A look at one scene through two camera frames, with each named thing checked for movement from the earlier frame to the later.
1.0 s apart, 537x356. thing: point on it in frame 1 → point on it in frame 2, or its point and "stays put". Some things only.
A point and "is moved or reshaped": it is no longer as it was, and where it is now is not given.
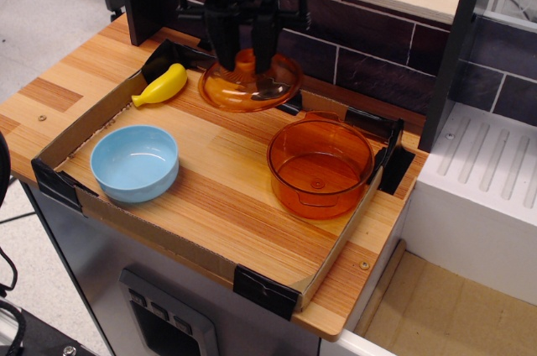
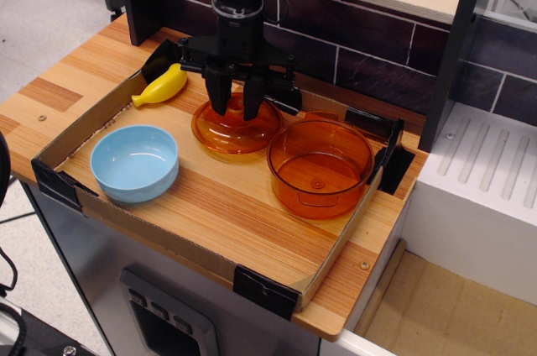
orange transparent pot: (319, 166) stays put
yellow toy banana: (163, 86) stays put
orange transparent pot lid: (245, 90) is moved or reshaped
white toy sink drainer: (473, 207) stays put
